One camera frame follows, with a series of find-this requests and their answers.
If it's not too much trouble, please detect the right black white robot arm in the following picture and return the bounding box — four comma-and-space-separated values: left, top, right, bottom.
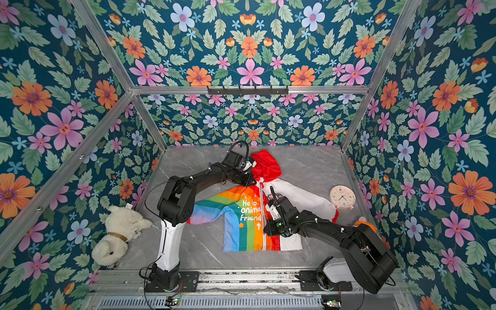
263, 187, 399, 294

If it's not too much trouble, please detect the pink round alarm clock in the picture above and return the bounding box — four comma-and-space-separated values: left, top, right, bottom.
329, 185, 357, 211

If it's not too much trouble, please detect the black coat hook rail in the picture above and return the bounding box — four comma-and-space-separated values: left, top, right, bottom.
207, 86, 289, 96

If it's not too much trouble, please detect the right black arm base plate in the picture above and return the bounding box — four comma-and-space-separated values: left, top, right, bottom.
296, 270, 353, 293

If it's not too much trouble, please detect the white ventilation grille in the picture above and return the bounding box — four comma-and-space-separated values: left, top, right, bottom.
97, 295, 323, 309

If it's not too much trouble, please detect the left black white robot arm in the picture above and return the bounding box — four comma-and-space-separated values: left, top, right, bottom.
143, 141, 256, 293

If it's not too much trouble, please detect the aluminium front mounting rail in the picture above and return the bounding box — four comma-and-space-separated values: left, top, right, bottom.
90, 268, 409, 296

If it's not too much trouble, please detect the white plush bear toy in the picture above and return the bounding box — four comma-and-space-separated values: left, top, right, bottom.
91, 205, 153, 266

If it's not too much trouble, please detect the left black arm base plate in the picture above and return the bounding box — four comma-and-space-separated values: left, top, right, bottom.
145, 269, 200, 293

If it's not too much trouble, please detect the rainbow white red-hooded kids jacket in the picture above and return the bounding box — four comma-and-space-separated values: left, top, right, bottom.
187, 150, 339, 252

